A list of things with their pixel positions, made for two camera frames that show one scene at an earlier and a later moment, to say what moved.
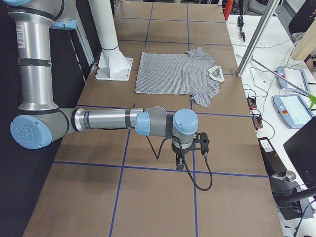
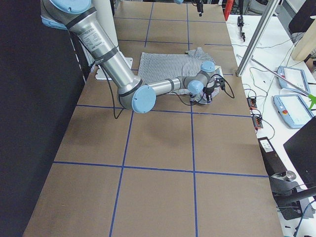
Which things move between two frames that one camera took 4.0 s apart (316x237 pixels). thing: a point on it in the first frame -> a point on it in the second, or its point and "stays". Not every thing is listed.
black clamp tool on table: x=240 y=22 stays
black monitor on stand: x=293 y=198 stays
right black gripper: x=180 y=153 -> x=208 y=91
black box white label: x=273 y=164 stays
